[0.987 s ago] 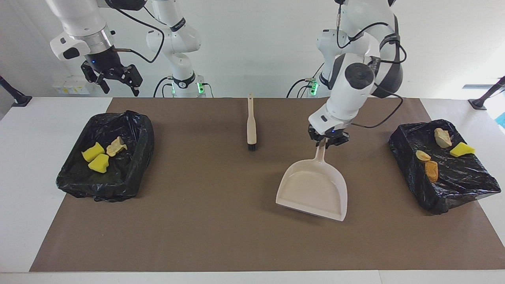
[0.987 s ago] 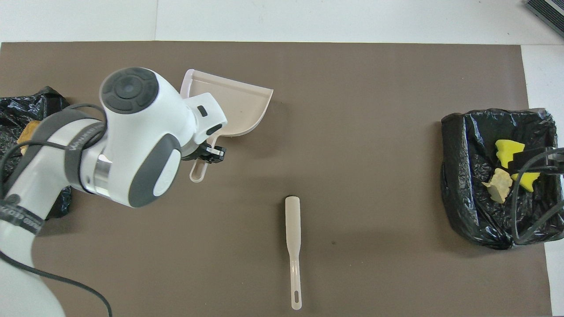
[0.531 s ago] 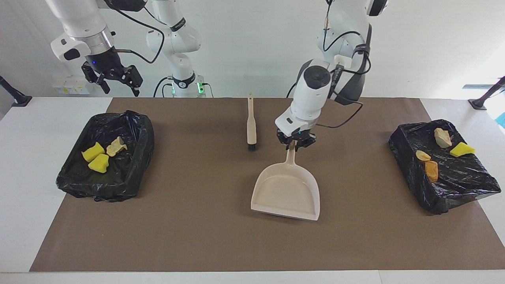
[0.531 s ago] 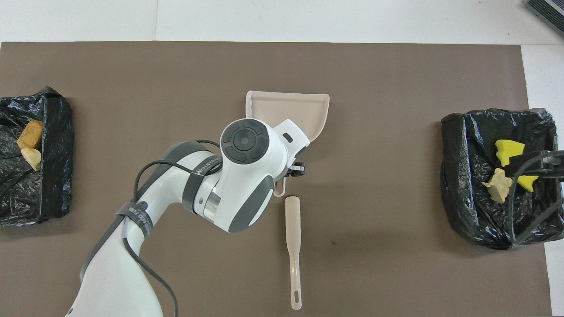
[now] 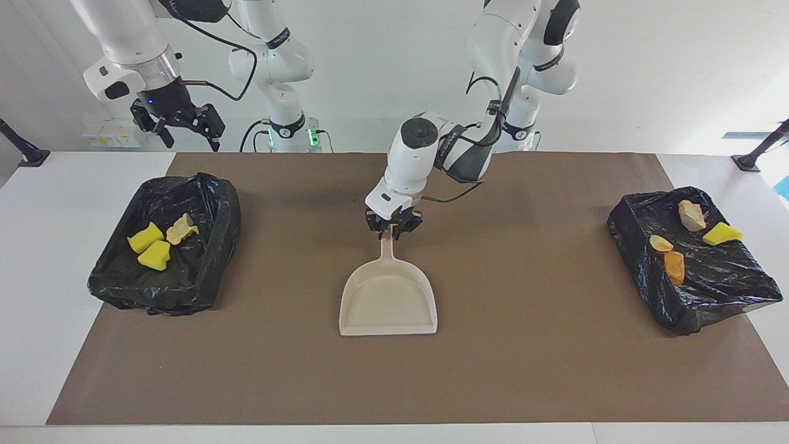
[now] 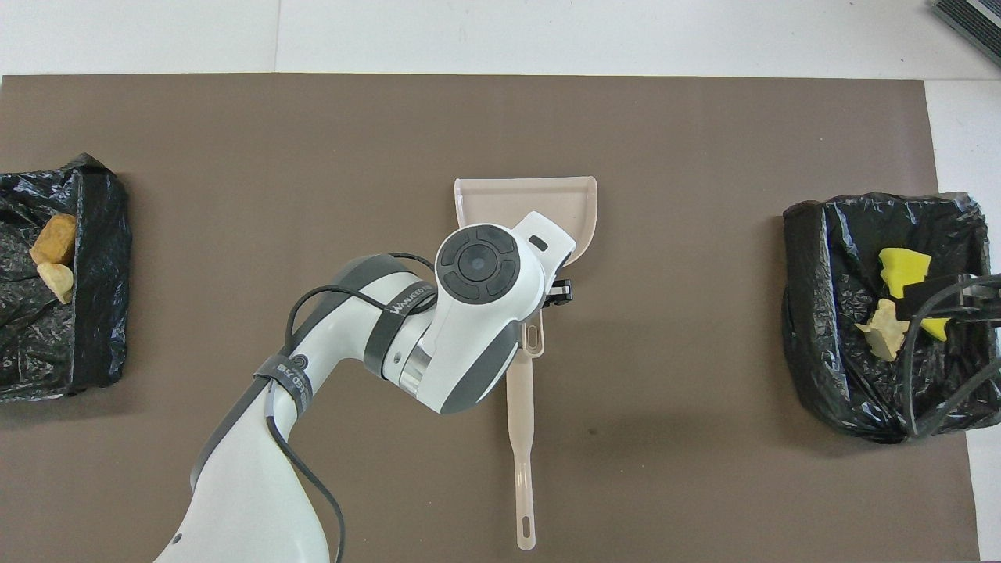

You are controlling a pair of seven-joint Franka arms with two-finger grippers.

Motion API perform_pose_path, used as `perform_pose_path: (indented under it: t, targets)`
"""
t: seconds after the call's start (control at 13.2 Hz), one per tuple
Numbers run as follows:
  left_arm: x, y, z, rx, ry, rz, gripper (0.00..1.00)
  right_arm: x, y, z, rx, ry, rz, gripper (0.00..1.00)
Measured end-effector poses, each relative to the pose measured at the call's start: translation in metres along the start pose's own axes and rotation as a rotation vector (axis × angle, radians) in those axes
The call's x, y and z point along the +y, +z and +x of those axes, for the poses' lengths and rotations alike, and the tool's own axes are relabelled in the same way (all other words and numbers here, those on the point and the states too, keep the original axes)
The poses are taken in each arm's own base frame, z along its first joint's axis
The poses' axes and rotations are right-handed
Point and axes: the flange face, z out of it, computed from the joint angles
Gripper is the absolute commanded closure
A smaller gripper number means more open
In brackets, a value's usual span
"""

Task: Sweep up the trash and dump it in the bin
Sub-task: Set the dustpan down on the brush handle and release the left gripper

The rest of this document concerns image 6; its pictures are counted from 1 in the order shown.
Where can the green and yellow sponge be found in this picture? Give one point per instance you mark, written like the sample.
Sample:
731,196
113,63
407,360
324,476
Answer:
935,328

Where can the notched yellow sponge piece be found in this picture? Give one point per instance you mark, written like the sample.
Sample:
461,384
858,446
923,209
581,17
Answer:
903,266

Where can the orange and cream sponge scrap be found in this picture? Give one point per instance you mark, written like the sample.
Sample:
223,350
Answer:
884,332

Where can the beige plastic dustpan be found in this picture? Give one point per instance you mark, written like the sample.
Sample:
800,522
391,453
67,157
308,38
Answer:
508,199

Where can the beige hand brush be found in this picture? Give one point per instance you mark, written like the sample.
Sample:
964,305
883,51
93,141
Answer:
521,422

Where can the pale yellow sponge lump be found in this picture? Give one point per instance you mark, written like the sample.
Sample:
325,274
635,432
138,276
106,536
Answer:
56,280

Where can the brown sponge chunk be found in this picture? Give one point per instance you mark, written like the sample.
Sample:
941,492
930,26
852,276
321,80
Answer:
55,238

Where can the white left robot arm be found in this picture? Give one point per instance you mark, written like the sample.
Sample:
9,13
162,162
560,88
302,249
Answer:
469,313

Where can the bin with black bag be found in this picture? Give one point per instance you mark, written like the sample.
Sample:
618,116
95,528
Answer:
852,391
47,344

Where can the dark grey slatted object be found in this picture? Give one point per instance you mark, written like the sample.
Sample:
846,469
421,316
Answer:
974,19

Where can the brown table mat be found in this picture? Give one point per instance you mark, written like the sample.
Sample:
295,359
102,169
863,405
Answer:
235,156

